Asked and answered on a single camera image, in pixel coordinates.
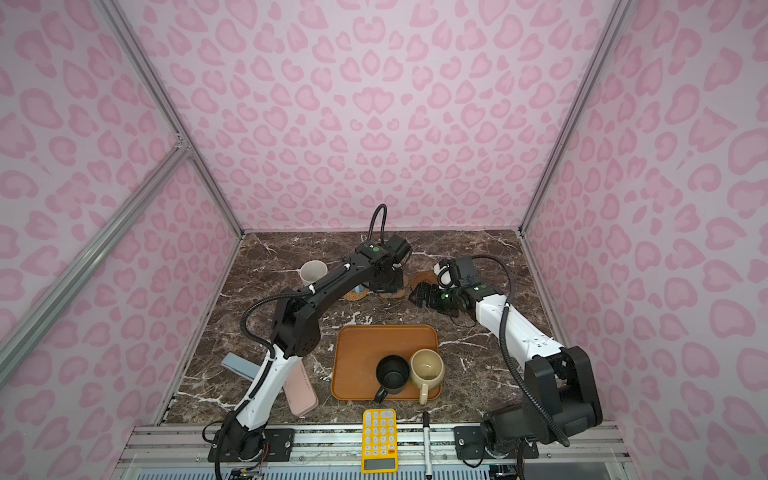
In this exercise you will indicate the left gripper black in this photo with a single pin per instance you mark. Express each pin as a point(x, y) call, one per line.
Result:
point(399, 283)

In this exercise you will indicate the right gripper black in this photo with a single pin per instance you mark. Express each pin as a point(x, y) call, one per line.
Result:
point(432, 301)

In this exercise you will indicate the brown wooden round coaster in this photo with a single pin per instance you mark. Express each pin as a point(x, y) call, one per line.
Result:
point(428, 277)

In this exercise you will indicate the rattan woven round coaster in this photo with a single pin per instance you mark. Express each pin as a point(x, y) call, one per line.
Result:
point(355, 295)

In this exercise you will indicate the beige ceramic mug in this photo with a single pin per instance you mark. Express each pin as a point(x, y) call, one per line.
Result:
point(427, 372)

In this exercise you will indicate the white speckled mug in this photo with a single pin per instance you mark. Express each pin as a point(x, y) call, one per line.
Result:
point(312, 271)

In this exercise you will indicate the black mug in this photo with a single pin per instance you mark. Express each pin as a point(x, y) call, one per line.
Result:
point(392, 374)

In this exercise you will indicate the cork paw-shaped coaster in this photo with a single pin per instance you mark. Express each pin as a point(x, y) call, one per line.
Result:
point(394, 295)

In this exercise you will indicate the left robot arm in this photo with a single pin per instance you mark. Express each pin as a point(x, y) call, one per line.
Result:
point(296, 333)

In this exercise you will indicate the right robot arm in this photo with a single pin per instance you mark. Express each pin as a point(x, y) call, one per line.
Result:
point(560, 398)

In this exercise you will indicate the orange rectangular tray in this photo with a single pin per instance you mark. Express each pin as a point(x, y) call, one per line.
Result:
point(360, 348)

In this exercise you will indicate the black marker pen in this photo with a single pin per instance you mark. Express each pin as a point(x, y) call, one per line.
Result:
point(428, 471)

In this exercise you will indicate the pink pencil case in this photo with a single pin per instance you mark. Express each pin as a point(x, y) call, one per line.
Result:
point(299, 391)

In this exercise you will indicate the yellow calculator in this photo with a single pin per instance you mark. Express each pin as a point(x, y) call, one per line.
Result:
point(379, 441)

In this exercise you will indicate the blue-grey stapler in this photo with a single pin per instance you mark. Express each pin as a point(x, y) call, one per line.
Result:
point(240, 366)

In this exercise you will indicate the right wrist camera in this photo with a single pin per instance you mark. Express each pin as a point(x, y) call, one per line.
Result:
point(456, 272)

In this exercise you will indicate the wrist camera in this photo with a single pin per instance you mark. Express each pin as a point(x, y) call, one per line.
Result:
point(398, 247)
point(456, 272)

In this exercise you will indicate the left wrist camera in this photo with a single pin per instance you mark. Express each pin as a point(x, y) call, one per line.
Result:
point(398, 247)

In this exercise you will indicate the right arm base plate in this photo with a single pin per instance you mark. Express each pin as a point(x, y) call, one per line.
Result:
point(474, 443)

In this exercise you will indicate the aluminium front rail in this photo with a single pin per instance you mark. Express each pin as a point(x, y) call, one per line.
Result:
point(353, 451)

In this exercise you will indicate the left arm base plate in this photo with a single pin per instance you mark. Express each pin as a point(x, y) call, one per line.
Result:
point(237, 444)

